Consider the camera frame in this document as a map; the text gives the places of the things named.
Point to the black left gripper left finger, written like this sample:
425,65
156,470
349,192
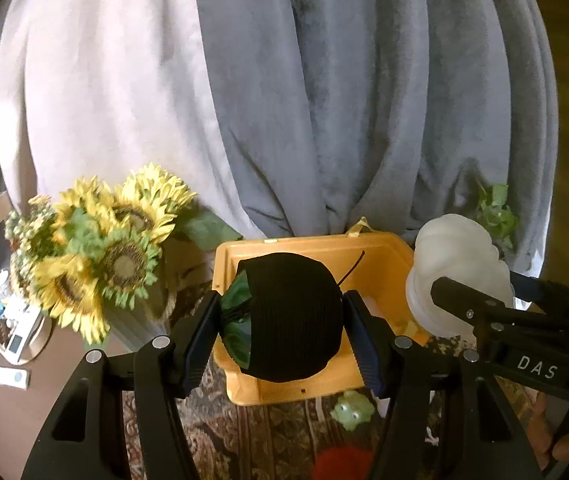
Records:
194,337

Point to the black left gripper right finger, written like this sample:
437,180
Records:
370,339

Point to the green frog plush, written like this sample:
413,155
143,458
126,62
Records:
352,409

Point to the white fluffy soft item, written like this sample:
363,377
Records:
459,248

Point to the red fluffy pompom toy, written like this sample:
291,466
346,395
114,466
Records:
343,463

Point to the person's right hand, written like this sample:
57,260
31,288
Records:
540,434

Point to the grey ribbed vase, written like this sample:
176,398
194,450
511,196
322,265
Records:
148,319

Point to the orange plastic crate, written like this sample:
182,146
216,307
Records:
374,264

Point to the patterned oriental rug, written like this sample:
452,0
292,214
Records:
276,441

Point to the green potted plant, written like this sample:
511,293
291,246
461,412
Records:
495,215

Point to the sunflower bouquet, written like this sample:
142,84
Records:
97,242

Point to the round tray with gadgets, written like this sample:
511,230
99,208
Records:
29,331

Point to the white remote control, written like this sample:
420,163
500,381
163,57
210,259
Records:
14,378

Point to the grey curtain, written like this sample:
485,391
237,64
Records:
389,110

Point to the pale pink sheer curtain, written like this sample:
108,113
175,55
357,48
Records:
99,88

